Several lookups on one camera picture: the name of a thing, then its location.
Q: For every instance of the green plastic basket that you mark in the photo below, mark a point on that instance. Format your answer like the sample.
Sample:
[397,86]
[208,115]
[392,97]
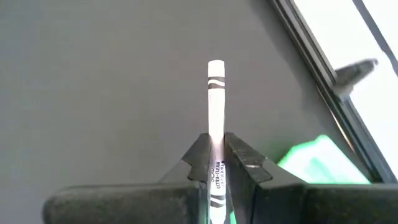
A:
[323,165]

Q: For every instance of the black table mat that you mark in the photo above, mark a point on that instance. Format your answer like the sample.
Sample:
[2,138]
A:
[93,93]

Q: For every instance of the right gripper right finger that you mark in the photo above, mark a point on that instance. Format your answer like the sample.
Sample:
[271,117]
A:
[295,205]

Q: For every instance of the black frame bracket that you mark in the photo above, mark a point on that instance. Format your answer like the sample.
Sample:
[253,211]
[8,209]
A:
[354,73]

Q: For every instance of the black metal table frame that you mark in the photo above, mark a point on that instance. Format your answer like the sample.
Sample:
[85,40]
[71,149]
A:
[317,59]

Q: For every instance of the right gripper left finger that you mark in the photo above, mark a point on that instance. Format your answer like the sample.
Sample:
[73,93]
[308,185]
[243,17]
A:
[124,205]

